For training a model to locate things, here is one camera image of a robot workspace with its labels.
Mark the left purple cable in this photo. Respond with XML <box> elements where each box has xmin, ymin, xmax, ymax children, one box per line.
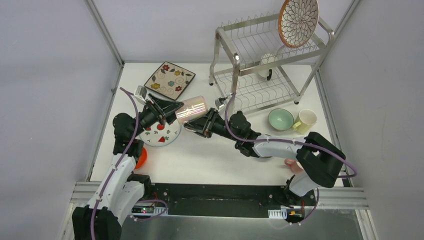
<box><xmin>90</xmin><ymin>87</ymin><xmax>169</xmax><ymax>240</ymax></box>

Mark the square floral plate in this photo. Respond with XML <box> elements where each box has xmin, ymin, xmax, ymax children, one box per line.
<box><xmin>144</xmin><ymin>61</ymin><xmax>196</xmax><ymax>101</ymax></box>

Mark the steel two-tier dish rack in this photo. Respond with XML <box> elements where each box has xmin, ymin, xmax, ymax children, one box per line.
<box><xmin>209</xmin><ymin>13</ymin><xmax>336</xmax><ymax>114</ymax></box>

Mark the orange plastic bowl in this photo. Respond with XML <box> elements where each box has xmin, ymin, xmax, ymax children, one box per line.
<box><xmin>134</xmin><ymin>148</ymin><xmax>148</xmax><ymax>170</ymax></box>

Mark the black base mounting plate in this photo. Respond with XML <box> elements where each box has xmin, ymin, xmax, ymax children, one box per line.
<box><xmin>135</xmin><ymin>183</ymin><xmax>316</xmax><ymax>218</ymax></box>

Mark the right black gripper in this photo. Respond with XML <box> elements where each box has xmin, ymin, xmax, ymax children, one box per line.
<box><xmin>184</xmin><ymin>107</ymin><xmax>242</xmax><ymax>142</ymax></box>

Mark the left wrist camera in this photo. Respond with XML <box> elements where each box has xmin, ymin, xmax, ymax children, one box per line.
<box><xmin>133</xmin><ymin>85</ymin><xmax>149</xmax><ymax>105</ymax></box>

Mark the pale yellow mug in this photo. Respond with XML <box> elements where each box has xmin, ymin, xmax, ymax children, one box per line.
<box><xmin>292</xmin><ymin>109</ymin><xmax>318</xmax><ymax>134</ymax></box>

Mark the mint green bowl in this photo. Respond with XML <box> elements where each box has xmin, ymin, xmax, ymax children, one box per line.
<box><xmin>268</xmin><ymin>108</ymin><xmax>294</xmax><ymax>131</ymax></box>

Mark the right white cable duct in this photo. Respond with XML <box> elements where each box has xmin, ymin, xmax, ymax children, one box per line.
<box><xmin>267</xmin><ymin>209</ymin><xmax>288</xmax><ymax>220</ymax></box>

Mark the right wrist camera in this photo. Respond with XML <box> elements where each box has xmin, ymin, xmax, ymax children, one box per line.
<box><xmin>214</xmin><ymin>97</ymin><xmax>228</xmax><ymax>112</ymax></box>

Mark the white cable duct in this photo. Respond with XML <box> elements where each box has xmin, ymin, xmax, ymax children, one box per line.
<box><xmin>128</xmin><ymin>205</ymin><xmax>169</xmax><ymax>217</ymax></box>
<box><xmin>267</xmin><ymin>209</ymin><xmax>288</xmax><ymax>220</ymax></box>

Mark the white ribbed mug black handle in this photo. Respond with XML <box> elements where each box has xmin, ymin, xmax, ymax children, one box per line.
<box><xmin>257</xmin><ymin>53</ymin><xmax>277</xmax><ymax>81</ymax></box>

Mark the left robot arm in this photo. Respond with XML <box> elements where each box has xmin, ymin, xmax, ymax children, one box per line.
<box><xmin>71</xmin><ymin>94</ymin><xmax>184</xmax><ymax>240</ymax></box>

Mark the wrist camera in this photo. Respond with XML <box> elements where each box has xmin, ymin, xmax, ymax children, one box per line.
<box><xmin>133</xmin><ymin>85</ymin><xmax>149</xmax><ymax>105</ymax></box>
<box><xmin>214</xmin><ymin>97</ymin><xmax>228</xmax><ymax>112</ymax></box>

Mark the pink cup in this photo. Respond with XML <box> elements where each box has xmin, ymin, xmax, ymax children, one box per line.
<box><xmin>284</xmin><ymin>159</ymin><xmax>304</xmax><ymax>175</ymax></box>

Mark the brown rim petal pattern plate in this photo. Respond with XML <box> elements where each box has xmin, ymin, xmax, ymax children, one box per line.
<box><xmin>277</xmin><ymin>0</ymin><xmax>319</xmax><ymax>49</ymax></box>

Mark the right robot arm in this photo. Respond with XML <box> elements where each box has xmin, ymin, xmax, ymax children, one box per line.
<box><xmin>184</xmin><ymin>108</ymin><xmax>346</xmax><ymax>205</ymax></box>

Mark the left white cable duct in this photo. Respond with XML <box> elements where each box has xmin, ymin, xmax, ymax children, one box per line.
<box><xmin>128</xmin><ymin>205</ymin><xmax>169</xmax><ymax>217</ymax></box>

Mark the watermelon pattern round plate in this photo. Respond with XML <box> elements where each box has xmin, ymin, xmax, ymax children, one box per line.
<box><xmin>138</xmin><ymin>122</ymin><xmax>182</xmax><ymax>148</ymax></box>

